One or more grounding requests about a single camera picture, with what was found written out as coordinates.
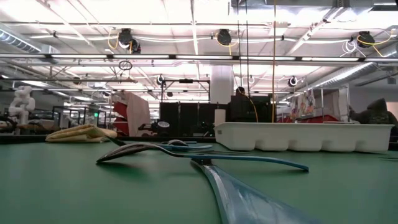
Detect black partition panels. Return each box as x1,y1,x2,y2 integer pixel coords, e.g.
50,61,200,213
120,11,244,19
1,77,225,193
159,101,218,137

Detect white paper roll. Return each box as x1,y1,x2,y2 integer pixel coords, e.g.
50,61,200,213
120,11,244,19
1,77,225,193
214,108,226,127

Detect black monitor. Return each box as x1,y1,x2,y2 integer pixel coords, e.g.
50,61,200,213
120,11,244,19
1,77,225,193
229,95,273,123

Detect pale pink sheet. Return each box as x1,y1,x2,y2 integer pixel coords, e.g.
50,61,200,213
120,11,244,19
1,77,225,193
123,91,152,137

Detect red storage bins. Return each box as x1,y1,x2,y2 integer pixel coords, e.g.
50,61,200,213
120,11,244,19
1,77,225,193
112,101,129,135

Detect ceiling light strip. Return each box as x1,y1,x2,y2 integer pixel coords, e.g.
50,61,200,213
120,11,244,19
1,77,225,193
0,53,398,62

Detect white cutlery tray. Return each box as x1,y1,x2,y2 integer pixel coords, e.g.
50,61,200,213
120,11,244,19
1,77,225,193
213,121,395,154

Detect colourful hanging bags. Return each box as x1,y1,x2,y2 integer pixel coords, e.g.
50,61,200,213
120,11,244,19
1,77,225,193
289,90,317,118

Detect yellow folded cloth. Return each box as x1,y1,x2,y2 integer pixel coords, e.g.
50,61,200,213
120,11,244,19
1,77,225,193
45,123,118,144

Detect white panel rack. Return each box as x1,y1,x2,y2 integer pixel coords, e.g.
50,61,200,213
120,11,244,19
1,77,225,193
310,85,351,123

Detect green table mat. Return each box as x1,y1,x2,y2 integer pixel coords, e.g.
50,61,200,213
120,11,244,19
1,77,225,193
0,139,398,224

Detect black gantry frame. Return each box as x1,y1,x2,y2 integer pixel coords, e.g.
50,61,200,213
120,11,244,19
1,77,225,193
160,78,211,103

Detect black table frame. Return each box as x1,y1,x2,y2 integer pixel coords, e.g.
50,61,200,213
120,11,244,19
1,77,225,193
0,134,398,152

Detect silver ventilation duct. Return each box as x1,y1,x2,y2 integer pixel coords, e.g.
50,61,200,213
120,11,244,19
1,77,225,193
307,43,398,91
0,29,43,54

